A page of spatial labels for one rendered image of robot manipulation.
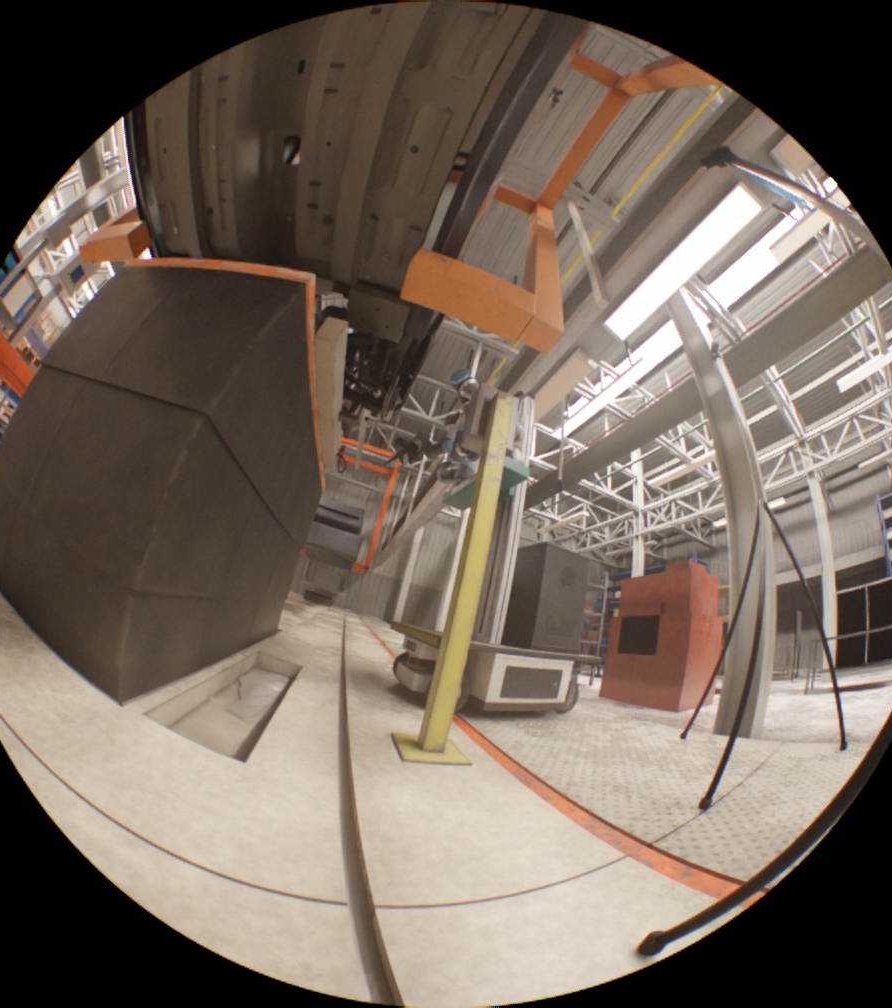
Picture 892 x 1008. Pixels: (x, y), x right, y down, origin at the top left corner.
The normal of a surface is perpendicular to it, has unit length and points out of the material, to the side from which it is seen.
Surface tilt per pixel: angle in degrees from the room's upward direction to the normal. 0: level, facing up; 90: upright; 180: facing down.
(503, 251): 180
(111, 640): 90
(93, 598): 90
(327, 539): 90
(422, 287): 180
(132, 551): 90
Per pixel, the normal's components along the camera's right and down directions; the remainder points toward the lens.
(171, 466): 0.30, -0.29
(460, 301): -0.22, 0.91
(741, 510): -0.93, -0.30
